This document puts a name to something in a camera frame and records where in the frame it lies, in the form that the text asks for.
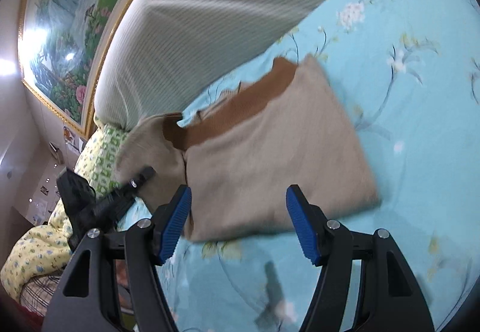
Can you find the yellow floral quilt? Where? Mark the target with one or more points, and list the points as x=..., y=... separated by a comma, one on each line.
x=44, y=249

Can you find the white ribbed bolster pillow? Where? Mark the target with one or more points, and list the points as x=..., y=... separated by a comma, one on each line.
x=164, y=53

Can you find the plaid cloth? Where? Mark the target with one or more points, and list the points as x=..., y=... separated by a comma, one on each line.
x=37, y=293

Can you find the green checkered pillow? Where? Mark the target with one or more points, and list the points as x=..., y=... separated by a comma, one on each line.
x=103, y=159

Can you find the gold framed landscape painting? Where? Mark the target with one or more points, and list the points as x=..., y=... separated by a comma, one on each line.
x=62, y=45

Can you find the beige knit sweater brown trim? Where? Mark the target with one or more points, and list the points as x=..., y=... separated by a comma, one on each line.
x=243, y=153

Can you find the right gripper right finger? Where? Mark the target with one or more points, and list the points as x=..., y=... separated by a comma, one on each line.
x=389, y=299

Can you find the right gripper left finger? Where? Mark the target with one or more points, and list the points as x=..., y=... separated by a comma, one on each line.
x=87, y=297

